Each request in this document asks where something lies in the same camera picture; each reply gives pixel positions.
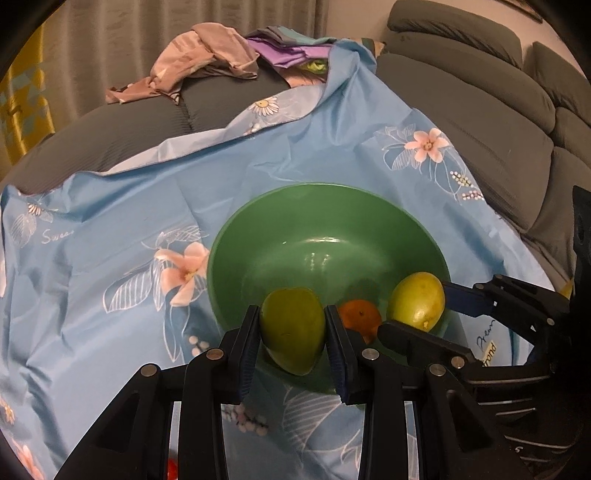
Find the blue floral sheet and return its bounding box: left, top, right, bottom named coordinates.
left=0, top=37, right=570, bottom=480

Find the green mango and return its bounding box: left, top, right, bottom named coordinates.
left=259, top=285, right=327, bottom=376

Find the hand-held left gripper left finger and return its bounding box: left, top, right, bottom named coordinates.
left=55, top=305, right=262, bottom=480

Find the orange tangerine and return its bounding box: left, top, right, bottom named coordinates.
left=338, top=299, right=383, bottom=345

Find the grey sofa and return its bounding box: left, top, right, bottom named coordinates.
left=8, top=0, right=591, bottom=289

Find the yellow-green mango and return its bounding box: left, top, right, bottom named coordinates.
left=386, top=272, right=447, bottom=332

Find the pink beige garment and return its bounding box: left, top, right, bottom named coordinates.
left=105, top=21, right=262, bottom=106

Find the beige curtain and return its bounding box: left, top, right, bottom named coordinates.
left=28, top=0, right=329, bottom=121

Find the purple cloth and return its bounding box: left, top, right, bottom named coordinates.
left=246, top=37, right=315, bottom=71

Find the green bowl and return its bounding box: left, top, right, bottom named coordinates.
left=206, top=183, right=452, bottom=394

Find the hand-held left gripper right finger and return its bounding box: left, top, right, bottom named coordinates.
left=323, top=304, right=523, bottom=480

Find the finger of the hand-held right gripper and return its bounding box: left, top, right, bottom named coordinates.
left=378, top=322, right=477, bottom=377
left=442, top=274, right=573, bottom=334

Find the yellow patterned curtain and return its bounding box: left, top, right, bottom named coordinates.
left=0, top=22, right=49, bottom=163

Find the grey folded cloth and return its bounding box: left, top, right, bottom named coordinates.
left=247, top=25, right=337, bottom=49

